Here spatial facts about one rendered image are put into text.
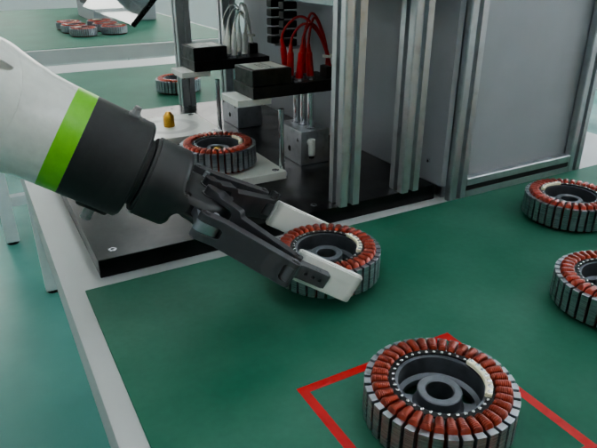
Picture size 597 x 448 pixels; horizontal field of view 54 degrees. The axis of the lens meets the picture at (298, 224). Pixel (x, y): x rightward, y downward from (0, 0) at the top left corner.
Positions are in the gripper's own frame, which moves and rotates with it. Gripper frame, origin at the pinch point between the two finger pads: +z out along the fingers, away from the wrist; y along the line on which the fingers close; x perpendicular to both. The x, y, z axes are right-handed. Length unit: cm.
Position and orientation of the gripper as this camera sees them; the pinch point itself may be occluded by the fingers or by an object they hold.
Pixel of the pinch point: (322, 253)
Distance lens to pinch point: 60.9
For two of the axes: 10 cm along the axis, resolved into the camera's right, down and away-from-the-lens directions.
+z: 8.4, 3.8, 3.8
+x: 5.0, -8.2, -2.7
